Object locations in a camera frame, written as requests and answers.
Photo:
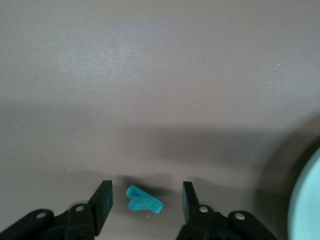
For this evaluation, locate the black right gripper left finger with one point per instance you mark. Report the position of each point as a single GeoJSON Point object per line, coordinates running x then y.
{"type": "Point", "coordinates": [102, 207]}

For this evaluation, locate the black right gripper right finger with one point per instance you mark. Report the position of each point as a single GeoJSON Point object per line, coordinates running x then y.
{"type": "Point", "coordinates": [190, 210]}

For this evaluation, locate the teal foam letter y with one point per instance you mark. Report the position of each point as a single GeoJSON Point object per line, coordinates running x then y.
{"type": "Point", "coordinates": [143, 203]}

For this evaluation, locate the pale green plate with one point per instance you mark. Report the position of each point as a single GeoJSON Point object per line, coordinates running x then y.
{"type": "Point", "coordinates": [307, 200]}

